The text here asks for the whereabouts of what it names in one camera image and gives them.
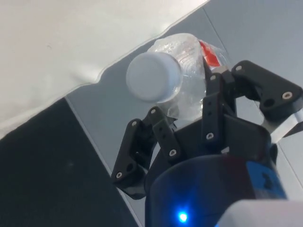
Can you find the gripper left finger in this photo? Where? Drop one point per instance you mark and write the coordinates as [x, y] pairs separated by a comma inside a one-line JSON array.
[[132, 151]]

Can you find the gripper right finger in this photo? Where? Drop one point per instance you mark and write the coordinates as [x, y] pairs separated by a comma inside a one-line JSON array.
[[265, 87]]

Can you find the clear plastic bottle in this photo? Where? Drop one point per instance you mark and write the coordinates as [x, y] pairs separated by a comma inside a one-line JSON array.
[[163, 75]]

